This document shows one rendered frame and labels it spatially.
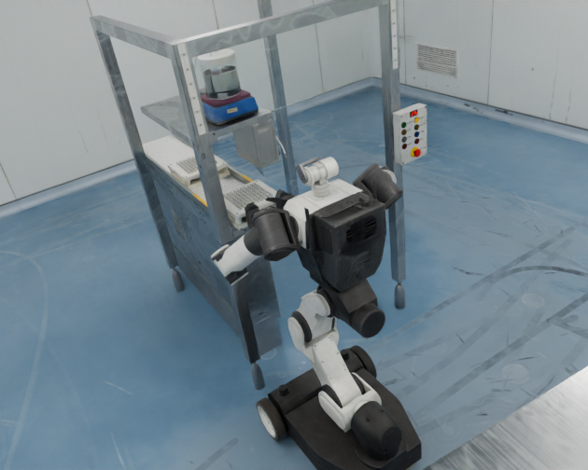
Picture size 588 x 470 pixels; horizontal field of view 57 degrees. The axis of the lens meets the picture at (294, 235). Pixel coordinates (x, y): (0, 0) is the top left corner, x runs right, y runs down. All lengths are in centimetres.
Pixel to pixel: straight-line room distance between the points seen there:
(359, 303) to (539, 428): 68
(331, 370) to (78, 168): 391
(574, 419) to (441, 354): 145
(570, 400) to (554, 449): 17
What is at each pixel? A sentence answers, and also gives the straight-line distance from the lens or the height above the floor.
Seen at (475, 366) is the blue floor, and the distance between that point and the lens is 300.
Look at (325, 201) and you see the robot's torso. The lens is 179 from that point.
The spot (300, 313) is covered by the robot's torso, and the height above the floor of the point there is 66.
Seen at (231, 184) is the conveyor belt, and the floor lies 94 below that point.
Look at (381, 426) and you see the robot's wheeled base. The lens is 227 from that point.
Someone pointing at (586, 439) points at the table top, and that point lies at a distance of 164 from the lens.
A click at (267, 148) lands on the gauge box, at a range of 239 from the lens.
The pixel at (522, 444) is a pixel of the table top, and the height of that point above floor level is 89.
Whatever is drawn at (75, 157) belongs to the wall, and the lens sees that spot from 569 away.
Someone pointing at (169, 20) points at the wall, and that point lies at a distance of 574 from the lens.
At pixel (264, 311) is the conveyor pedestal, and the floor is 30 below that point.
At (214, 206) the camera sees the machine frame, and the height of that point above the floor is 110.
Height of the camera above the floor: 214
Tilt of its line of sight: 32 degrees down
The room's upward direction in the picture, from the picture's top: 9 degrees counter-clockwise
